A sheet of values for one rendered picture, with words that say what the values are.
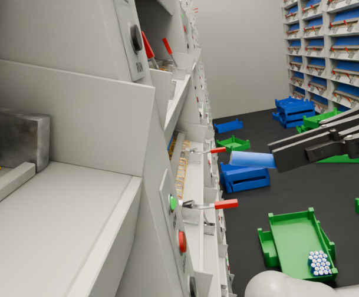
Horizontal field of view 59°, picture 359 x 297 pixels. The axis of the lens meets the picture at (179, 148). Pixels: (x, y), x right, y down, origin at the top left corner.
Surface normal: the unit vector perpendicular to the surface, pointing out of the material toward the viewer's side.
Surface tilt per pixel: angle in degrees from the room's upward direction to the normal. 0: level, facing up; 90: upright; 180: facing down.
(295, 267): 29
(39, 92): 90
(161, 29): 90
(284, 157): 90
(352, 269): 0
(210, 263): 21
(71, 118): 90
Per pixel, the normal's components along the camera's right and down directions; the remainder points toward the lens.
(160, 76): -0.07, 0.30
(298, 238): -0.21, -0.68
